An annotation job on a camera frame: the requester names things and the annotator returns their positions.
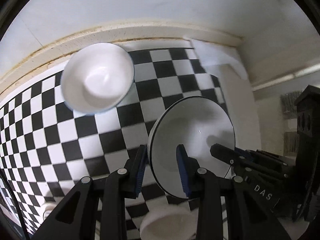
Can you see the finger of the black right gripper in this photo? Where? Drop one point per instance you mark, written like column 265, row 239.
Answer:
column 224, row 154

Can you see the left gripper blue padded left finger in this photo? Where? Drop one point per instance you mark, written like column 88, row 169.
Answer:
column 140, row 174

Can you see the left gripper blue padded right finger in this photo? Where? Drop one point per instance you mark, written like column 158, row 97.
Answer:
column 184, row 167

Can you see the white bowl dark rim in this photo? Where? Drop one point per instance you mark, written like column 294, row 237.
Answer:
column 197, row 123

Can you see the white bowl floral outside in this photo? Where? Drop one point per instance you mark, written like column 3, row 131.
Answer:
column 168, row 222

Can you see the white bowl blue dots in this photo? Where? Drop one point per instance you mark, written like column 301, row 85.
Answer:
column 97, row 78

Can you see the black white checkered mat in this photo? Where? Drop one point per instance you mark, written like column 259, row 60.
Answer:
column 46, row 148

